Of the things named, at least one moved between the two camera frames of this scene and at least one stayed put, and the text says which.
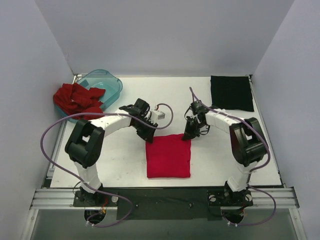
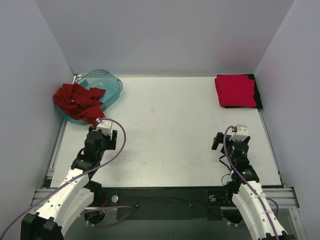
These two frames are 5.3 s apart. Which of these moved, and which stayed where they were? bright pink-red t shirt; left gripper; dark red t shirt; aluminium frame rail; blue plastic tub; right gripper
Moved: right gripper; bright pink-red t shirt; left gripper
Stayed: blue plastic tub; dark red t shirt; aluminium frame rail
